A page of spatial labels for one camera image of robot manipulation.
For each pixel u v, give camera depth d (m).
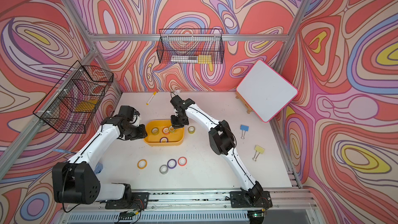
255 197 0.64
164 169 0.84
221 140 0.59
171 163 0.85
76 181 0.41
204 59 0.82
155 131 0.97
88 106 0.72
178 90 1.19
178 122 0.84
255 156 0.88
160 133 0.97
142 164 0.85
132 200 0.71
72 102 0.67
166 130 0.96
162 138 0.94
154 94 1.19
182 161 0.86
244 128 0.96
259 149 0.91
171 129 0.92
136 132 0.74
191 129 0.99
